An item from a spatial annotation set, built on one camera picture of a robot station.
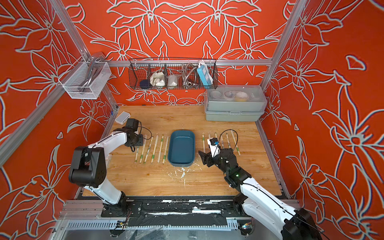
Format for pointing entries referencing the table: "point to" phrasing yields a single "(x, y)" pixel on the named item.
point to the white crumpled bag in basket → (157, 79)
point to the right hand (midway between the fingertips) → (201, 149)
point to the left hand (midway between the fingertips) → (137, 140)
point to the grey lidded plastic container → (235, 103)
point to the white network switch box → (122, 117)
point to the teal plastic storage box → (181, 148)
